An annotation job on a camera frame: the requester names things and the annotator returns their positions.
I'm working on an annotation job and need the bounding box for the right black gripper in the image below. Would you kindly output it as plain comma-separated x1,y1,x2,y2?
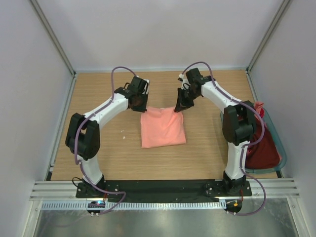
176,87,200,113

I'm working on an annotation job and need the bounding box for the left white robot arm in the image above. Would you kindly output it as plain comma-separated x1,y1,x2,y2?
65,76,150,198

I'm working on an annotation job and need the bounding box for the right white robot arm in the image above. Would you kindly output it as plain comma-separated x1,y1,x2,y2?
174,68,256,196

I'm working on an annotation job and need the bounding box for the teal plastic basket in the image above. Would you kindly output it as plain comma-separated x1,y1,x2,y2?
221,104,286,175

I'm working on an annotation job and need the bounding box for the dark red t shirt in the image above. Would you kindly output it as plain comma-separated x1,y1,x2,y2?
245,124,280,169

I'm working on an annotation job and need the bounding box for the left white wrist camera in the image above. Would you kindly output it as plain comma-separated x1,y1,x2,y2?
143,79,150,94

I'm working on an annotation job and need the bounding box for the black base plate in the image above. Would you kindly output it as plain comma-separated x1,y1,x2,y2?
76,179,252,201

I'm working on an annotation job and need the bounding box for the white slotted cable duct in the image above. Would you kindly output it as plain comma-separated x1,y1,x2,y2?
41,200,226,211

